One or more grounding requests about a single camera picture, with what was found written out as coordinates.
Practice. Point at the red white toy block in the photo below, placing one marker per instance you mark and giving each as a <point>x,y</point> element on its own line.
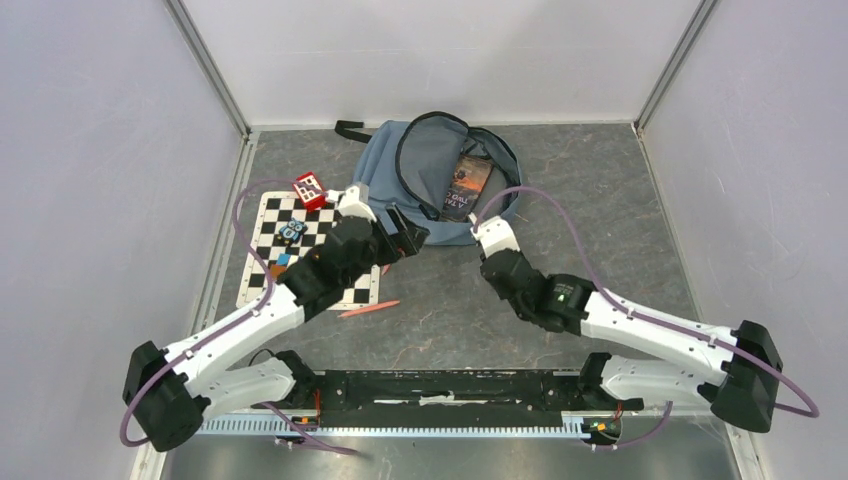
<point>310,191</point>

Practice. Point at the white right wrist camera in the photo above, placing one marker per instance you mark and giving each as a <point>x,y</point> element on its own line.
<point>494,235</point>

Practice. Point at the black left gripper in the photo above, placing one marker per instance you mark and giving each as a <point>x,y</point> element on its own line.
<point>403,242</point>

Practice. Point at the black white chessboard mat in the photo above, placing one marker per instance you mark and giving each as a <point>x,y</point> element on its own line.
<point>277,209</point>

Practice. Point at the blue student backpack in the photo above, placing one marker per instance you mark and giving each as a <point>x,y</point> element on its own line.
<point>413,164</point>

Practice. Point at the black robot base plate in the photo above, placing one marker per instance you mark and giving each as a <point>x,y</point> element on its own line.
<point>448,398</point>

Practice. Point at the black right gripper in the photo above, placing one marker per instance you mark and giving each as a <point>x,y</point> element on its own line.
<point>513,251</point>

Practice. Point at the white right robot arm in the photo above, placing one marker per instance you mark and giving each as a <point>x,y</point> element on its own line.
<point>691,362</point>

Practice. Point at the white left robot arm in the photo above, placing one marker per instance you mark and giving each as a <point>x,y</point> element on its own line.
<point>170,392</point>

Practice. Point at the dark tale of cities book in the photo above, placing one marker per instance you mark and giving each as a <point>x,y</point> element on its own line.
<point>469,179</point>

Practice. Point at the blue owl toy figure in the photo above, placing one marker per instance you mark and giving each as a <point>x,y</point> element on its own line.
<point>291,233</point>

